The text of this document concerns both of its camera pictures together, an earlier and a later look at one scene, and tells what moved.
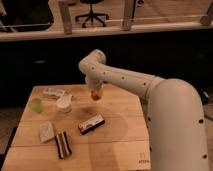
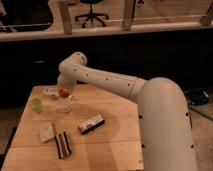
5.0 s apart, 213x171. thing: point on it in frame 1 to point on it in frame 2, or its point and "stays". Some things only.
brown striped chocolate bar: (63, 146) stays
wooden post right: (207, 19) stays
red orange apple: (95, 96) to (64, 93)
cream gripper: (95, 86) to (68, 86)
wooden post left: (66, 18) stays
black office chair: (91, 15) stays
